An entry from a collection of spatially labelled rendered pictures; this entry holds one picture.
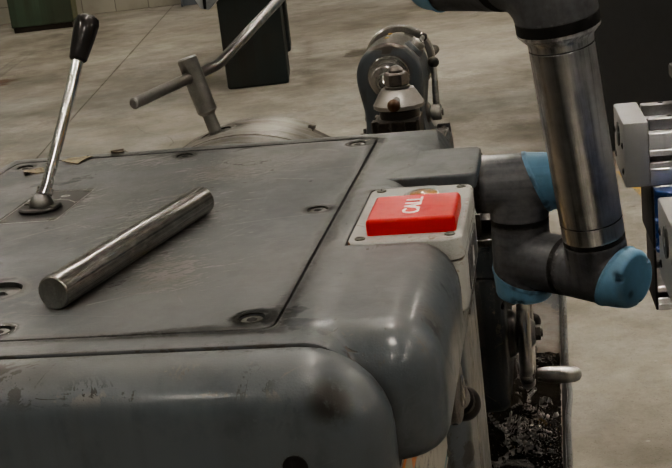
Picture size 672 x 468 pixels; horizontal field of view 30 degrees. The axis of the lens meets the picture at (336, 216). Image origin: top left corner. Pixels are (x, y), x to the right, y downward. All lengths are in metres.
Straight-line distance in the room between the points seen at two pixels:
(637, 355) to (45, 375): 3.21
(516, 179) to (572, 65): 0.21
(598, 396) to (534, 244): 1.99
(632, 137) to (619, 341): 2.23
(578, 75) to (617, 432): 2.02
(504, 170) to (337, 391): 0.97
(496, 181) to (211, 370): 0.96
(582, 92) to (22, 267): 0.76
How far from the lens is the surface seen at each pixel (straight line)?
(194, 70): 1.34
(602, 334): 3.98
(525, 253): 1.60
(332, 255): 0.81
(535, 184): 1.58
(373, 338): 0.68
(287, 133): 1.31
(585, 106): 1.45
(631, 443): 3.31
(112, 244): 0.83
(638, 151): 1.74
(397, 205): 0.86
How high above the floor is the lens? 1.50
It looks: 16 degrees down
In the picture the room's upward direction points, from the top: 7 degrees counter-clockwise
